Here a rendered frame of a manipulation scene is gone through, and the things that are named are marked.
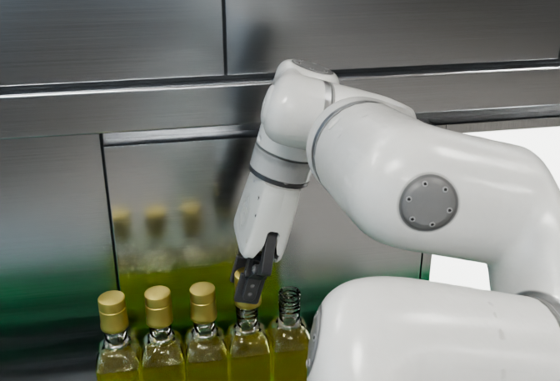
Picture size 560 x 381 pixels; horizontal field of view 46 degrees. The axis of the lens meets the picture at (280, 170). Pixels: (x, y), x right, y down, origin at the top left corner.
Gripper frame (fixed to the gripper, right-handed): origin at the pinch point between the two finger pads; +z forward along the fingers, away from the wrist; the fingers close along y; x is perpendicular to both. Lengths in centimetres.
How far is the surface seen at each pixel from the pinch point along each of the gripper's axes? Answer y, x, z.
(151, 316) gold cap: 0.1, -10.8, 7.3
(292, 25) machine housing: -16.4, 0.7, -30.2
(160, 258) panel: -13.2, -9.6, 6.5
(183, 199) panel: -13.2, -8.3, -3.4
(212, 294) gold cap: 0.0, -3.9, 3.0
